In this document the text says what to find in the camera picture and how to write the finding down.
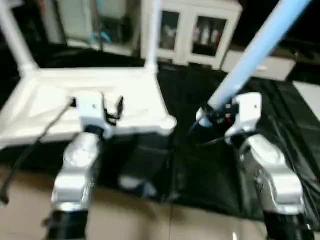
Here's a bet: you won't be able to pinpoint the white drawer unit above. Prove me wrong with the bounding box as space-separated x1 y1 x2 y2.
220 47 301 82

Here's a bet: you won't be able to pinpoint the white glass door cabinet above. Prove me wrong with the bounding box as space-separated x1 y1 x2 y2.
140 0 245 70

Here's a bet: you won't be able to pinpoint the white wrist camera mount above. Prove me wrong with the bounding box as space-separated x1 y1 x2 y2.
74 91 111 137
227 92 264 138

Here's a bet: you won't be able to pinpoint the black plastic mat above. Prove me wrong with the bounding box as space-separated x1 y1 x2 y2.
0 42 320 221

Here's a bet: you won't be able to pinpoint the white plastic table leg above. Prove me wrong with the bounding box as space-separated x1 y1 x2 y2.
144 0 162 72
196 0 312 130
0 0 40 77

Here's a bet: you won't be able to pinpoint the white side table black legs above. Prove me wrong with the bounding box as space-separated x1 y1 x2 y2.
291 80 320 123

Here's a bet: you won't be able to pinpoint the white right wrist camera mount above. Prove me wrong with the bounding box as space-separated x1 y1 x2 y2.
227 92 264 138

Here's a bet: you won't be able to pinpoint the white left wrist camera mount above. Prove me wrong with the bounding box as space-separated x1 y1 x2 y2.
74 91 111 137

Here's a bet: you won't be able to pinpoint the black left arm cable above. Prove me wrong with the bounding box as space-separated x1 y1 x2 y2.
0 97 77 206

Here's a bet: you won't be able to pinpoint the teal floor stand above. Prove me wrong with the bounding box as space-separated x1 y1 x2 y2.
92 27 113 46

